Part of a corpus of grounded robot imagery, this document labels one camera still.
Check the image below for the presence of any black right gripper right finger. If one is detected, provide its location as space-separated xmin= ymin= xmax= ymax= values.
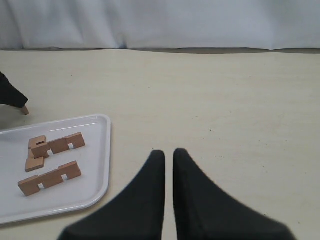
xmin=173 ymin=148 xmax=296 ymax=240

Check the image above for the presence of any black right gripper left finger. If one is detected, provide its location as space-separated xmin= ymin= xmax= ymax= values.
xmin=59 ymin=150 xmax=166 ymax=240

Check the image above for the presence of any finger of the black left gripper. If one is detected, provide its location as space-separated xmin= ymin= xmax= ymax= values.
xmin=0 ymin=72 xmax=28 ymax=108

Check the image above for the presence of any notched wooden stick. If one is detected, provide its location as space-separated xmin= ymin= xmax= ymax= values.
xmin=18 ymin=161 xmax=82 ymax=197
xmin=30 ymin=132 xmax=86 ymax=159
xmin=25 ymin=135 xmax=46 ymax=173
xmin=20 ymin=105 xmax=30 ymax=115

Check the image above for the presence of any white plastic tray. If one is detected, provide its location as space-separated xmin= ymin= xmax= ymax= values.
xmin=0 ymin=113 xmax=112 ymax=225

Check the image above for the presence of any white backdrop curtain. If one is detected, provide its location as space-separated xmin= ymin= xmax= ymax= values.
xmin=0 ymin=0 xmax=320 ymax=50

